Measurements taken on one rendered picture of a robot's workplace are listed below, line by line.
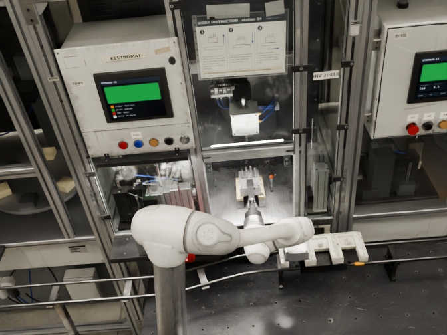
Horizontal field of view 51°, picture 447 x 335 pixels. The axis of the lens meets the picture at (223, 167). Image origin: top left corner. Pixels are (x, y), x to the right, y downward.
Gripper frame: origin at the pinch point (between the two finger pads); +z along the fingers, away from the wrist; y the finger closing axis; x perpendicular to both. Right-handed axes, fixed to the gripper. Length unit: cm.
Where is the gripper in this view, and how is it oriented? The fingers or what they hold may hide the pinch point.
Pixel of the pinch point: (250, 189)
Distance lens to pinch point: 219.0
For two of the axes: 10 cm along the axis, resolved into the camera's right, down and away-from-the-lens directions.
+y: -0.9, -7.6, -6.4
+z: -0.3, -6.4, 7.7
